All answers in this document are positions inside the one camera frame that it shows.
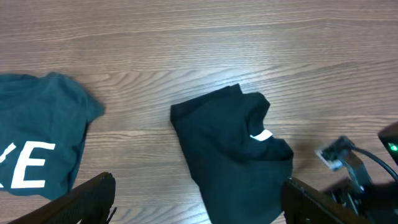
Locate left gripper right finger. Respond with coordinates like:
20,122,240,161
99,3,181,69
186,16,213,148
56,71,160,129
281,178,369,224

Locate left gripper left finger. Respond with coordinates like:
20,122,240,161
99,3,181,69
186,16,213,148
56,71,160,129
10,172,116,224

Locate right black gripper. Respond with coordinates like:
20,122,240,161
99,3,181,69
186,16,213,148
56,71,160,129
323,178,373,215

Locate plain black t-shirt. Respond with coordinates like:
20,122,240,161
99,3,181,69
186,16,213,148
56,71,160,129
170,85,294,224

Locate folded black shirt white letters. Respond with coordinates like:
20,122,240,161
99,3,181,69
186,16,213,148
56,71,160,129
1,72,104,200

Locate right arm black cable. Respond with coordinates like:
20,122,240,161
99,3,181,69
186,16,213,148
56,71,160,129
349,145,398,183

